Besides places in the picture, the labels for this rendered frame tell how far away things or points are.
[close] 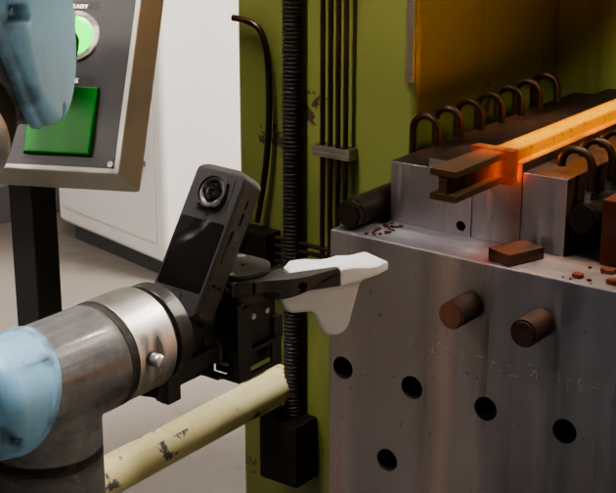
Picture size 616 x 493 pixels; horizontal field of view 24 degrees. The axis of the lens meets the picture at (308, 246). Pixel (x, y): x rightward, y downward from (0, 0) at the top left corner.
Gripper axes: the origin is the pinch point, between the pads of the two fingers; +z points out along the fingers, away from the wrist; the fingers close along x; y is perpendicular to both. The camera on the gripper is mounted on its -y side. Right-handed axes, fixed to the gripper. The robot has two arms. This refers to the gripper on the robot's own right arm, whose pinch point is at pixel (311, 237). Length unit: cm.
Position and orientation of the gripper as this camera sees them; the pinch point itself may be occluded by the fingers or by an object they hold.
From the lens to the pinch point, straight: 115.4
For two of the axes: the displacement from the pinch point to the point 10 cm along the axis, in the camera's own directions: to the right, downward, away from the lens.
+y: 0.0, 9.5, 3.1
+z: 6.0, -2.5, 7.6
